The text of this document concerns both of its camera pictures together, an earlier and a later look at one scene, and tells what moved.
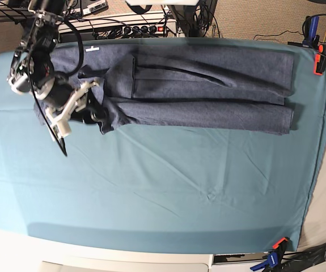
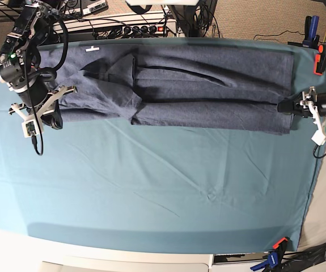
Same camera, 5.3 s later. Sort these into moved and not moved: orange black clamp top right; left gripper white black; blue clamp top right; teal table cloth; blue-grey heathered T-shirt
Moved: left gripper white black
Not moved: blue clamp top right; teal table cloth; orange black clamp top right; blue-grey heathered T-shirt
